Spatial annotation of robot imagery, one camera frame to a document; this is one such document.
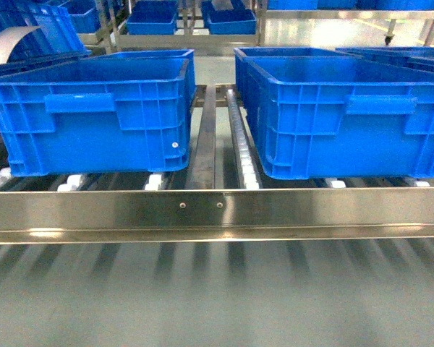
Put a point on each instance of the right front blue bin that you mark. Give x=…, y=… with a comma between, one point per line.
x=315, y=117

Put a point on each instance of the white roller track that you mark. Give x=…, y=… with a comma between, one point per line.
x=247, y=171

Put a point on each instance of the left rear blue bin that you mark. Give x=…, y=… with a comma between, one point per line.
x=164, y=54

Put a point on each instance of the right rear blue bin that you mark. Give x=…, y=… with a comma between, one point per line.
x=244, y=54

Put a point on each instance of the left front blue bin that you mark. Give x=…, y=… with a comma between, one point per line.
x=97, y=116

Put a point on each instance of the blue bin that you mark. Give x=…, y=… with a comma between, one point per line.
x=315, y=117
x=97, y=116
x=164, y=54
x=244, y=54
x=420, y=58

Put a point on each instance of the stainless steel shelf rack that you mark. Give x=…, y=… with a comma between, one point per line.
x=203, y=201

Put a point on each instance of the far right blue bin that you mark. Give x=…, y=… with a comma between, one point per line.
x=420, y=58

